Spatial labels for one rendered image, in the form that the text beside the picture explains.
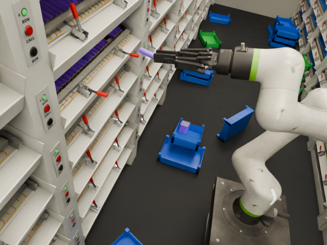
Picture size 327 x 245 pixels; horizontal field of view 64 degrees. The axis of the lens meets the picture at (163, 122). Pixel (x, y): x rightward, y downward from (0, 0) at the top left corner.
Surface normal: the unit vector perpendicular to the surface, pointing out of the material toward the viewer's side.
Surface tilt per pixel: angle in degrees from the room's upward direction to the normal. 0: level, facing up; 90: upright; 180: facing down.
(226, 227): 1
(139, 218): 0
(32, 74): 90
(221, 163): 0
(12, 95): 18
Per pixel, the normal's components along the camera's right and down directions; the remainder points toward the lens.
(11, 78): -0.29, 0.64
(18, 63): 0.95, 0.30
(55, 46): 0.42, -0.58
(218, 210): 0.14, -0.69
